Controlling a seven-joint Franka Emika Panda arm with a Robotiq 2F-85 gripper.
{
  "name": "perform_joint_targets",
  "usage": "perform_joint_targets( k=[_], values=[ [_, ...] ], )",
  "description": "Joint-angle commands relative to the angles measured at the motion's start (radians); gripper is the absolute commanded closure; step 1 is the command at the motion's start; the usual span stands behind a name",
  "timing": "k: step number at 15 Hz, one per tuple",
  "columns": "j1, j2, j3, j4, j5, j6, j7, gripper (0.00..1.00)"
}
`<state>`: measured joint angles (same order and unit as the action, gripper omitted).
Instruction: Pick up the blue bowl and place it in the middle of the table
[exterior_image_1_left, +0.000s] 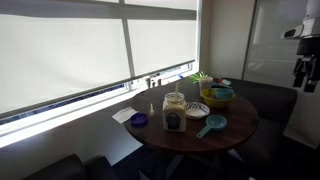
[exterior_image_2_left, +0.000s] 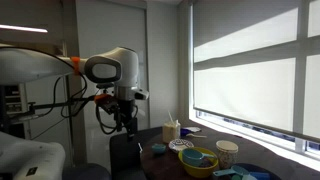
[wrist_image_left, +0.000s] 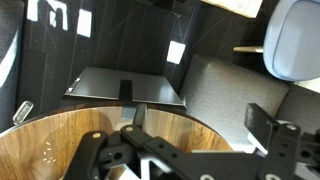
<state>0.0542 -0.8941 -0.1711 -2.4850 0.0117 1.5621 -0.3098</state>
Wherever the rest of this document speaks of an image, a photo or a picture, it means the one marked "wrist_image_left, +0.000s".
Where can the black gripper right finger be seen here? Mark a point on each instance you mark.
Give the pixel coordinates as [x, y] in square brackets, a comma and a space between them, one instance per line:
[289, 152]

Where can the clear plastic tube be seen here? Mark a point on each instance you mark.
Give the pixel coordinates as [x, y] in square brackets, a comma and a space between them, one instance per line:
[22, 112]

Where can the grey upholstered bench seat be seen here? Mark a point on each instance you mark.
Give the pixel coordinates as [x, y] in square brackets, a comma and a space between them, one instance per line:
[217, 92]

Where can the round wooden table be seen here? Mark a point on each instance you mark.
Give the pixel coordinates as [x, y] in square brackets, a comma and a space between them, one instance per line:
[42, 147]

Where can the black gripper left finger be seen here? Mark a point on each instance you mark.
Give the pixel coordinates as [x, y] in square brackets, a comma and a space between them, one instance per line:
[98, 153]

